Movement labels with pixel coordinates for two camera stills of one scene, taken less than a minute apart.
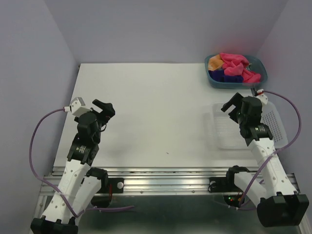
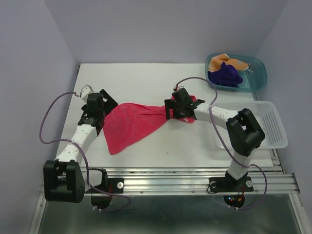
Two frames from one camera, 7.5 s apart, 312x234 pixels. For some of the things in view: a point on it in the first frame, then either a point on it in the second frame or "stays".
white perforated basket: x=227 y=135 stays
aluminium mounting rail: x=163 y=181 stays
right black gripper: x=237 y=100 → x=171 y=104
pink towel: x=235 y=65 → x=128 y=123
